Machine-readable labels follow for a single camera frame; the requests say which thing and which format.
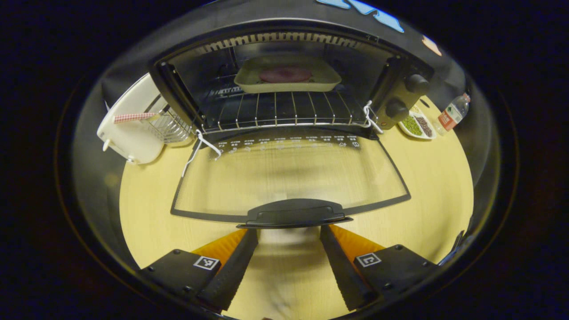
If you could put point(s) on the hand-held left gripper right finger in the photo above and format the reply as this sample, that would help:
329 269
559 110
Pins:
340 266

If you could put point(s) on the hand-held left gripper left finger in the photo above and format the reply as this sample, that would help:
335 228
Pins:
233 271

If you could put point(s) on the black electric oven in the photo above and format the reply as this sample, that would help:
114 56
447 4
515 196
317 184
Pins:
293 213

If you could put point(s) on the cream square plate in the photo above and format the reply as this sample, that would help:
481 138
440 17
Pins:
249 81

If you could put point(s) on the pink round food slice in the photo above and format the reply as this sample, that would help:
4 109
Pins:
284 74

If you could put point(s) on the white divided bean tray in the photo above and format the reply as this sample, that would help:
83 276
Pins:
411 126

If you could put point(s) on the white toaster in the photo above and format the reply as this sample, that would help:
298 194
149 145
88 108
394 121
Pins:
129 142

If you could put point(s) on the clear red label water bottle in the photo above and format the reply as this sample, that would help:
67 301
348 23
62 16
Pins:
451 116

